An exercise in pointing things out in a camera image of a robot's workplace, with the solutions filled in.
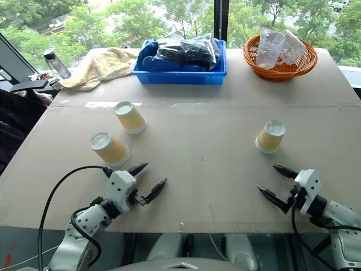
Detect orange wicker basket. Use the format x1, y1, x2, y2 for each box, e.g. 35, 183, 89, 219
243, 34, 319, 82

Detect black bagged items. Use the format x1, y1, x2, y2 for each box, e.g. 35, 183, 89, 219
156, 38, 217, 66

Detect blue plastic bin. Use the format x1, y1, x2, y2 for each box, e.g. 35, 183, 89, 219
131, 39, 228, 85

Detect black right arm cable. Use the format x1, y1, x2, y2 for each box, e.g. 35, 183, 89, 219
290, 197, 361, 271

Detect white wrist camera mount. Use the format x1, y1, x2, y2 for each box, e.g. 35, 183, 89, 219
106, 169, 137, 213
294, 168, 322, 215

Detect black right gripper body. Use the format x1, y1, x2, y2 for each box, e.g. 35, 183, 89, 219
284, 187, 307, 213

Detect clear plastic measuring cup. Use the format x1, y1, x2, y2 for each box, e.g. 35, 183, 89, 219
278, 29, 307, 65
255, 30, 287, 70

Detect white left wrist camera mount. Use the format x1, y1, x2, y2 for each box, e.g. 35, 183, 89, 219
106, 169, 137, 213

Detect blue cloth bundle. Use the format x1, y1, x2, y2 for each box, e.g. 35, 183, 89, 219
137, 38, 181, 71

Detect clear water bottle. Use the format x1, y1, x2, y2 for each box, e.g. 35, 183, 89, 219
42, 50, 72, 80

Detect silver robot torso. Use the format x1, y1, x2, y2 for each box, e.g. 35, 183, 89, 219
109, 255, 257, 271

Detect yellow paper cup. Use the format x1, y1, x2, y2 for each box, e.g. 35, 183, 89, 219
90, 132, 131, 168
255, 120, 287, 155
114, 100, 148, 135

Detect yellow towel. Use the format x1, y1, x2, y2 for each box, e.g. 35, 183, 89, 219
52, 47, 138, 92

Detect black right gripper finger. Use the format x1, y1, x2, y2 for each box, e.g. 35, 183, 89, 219
257, 185, 289, 212
272, 165, 300, 179

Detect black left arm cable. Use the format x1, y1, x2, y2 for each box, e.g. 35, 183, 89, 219
38, 165, 113, 271

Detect black window frame post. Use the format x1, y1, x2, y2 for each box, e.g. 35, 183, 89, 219
213, 0, 230, 49

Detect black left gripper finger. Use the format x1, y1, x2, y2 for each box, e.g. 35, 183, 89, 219
142, 177, 168, 204
126, 162, 149, 177

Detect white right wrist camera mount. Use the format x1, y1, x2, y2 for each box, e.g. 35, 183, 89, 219
294, 168, 322, 215

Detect black chair armrest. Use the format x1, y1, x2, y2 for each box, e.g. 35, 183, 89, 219
10, 79, 49, 93

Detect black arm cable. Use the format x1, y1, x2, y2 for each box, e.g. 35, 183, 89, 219
290, 197, 361, 271
38, 165, 113, 271

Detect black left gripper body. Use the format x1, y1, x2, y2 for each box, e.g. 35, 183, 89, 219
127, 187, 148, 209

